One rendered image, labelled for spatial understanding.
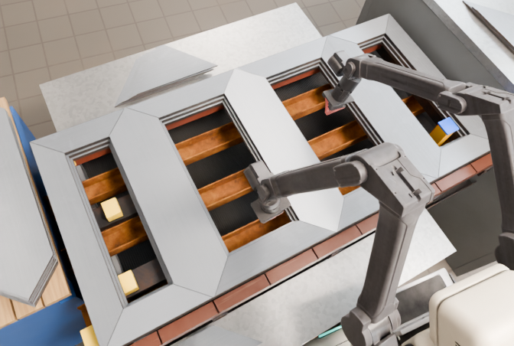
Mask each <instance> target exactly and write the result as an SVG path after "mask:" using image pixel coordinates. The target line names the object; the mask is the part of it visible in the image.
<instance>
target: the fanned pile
mask: <svg viewBox="0 0 514 346"><path fill-rule="evenodd" d="M261 343H262V342H261V341H257V340H255V339H253V338H249V337H246V336H244V335H240V334H237V333H235V332H233V331H229V330H226V329H224V328H220V327H217V326H215V325H213V326H210V327H208V328H205V329H204V330H202V331H200V332H198V333H196V334H195V335H193V336H191V337H189V338H187V339H186V340H184V341H182V342H181V343H179V345H177V346H257V345H259V344H261Z"/></svg>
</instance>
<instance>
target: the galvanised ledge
mask: <svg viewBox="0 0 514 346"><path fill-rule="evenodd" d="M374 236H375V234H372V235H370V236H368V237H367V238H365V239H363V240H361V241H360V242H358V243H355V244H353V245H352V246H350V247H348V248H346V249H345V250H343V251H341V252H340V253H338V254H337V255H335V256H333V257H331V258H329V259H326V260H324V261H323V262H322V263H319V264H317V265H316V266H314V267H312V268H310V269H308V270H307V271H305V272H303V273H301V274H299V275H298V276H296V277H294V278H292V279H290V280H288V281H287V282H284V283H283V284H281V285H279V286H277V287H275V288H274V289H272V290H270V291H268V292H267V293H265V294H263V295H261V296H259V297H258V298H256V299H253V300H252V301H251V302H248V303H246V304H245V305H243V306H241V307H239V308H237V309H236V310H234V311H232V312H230V313H229V314H227V315H226V316H224V317H222V318H220V319H219V320H217V321H215V322H212V323H210V324H208V325H206V326H205V327H203V328H201V329H199V330H198V331H195V332H194V333H192V334H190V335H188V336H187V337H185V338H183V339H181V340H179V341H177V342H175V343H174V344H172V345H170V346H177V345H179V343H181V342H182V341H184V340H186V339H187V338H189V337H191V336H193V335H195V334H196V333H198V332H200V331H202V330H204V329H205V328H208V327H210V326H213V325H215V326H217V327H220V328H224V329H226V330H229V331H233V332H235V333H237V334H240V335H244V336H246V337H249V338H253V339H255V340H257V341H261V342H262V343H261V344H259V345H257V346H302V345H303V344H305V343H307V342H308V341H310V340H311V339H313V338H315V337H317V336H318V335H320V334H321V333H323V332H325V331H326V330H328V329H329V328H332V327H333V326H335V325H336V324H338V323H339V322H340V321H341V318H342V317H343V316H345V315H346V314H348V313H349V312H350V310H351V309H353V308H355V307H356V303H357V299H358V298H359V295H360V294H361V292H362V289H363V285H364V281H365V278H366V271H367V267H368V264H369V258H370V253H371V250H372V244H373V240H374ZM454 252H456V250H455V248H454V247H453V245H452V244H451V242H450V241H449V239H448V238H447V237H446V236H445V235H444V233H443V232H442V230H441V228H440V227H439V226H438V225H437V224H436V222H435V221H434V219H433V218H432V216H431V215H430V214H429V213H428V211H427V210H426V209H425V208H424V210H423V212H422V213H421V215H420V217H419V218H418V222H417V224H416V227H415V231H414V234H413V237H412V241H411V244H410V247H409V250H408V255H407V257H406V261H405V265H404V268H403V270H402V275H401V278H400V281H399V285H398V286H400V285H401V284H403V283H405V282H407V281H408V280H410V279H411V278H413V277H415V276H416V275H418V274H419V273H422V272H423V271H425V270H426V269H428V268H429V267H431V266H433V265H434V264H436V263H438V262H439V261H441V260H442V259H444V258H446V257H447V256H450V255H451V254H452V253H454Z"/></svg>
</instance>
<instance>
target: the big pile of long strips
mask: <svg viewBox="0 0 514 346"><path fill-rule="evenodd" d="M58 262H59V261H58V258H57V254H56V252H55V249H54V245H53V243H52V240H51V238H50V234H49V231H48V229H47V225H46V222H45V219H44V215H43V213H42V210H41V206H40V204H39V201H38V199H37V195H36V192H35V189H34V186H33V183H32V180H31V176H30V174H29V171H28V167H27V165H26V162H25V160H24V156H23V153H22V150H21V146H20V144H19V141H18V137H17V135H16V132H15V128H14V126H13V123H12V120H11V117H10V116H8V112H7V111H6V110H5V109H4V108H1V107H0V295H1V296H4V297H6V298H8V299H12V300H15V301H17V302H21V303H24V304H26V305H30V306H32V307H36V305H37V303H38V301H39V299H40V298H41V296H42V294H43V292H44V290H45V288H46V287H47V284H48V283H49V281H50V278H51V277H52V275H53V274H54V271H55V269H56V268H57V266H58Z"/></svg>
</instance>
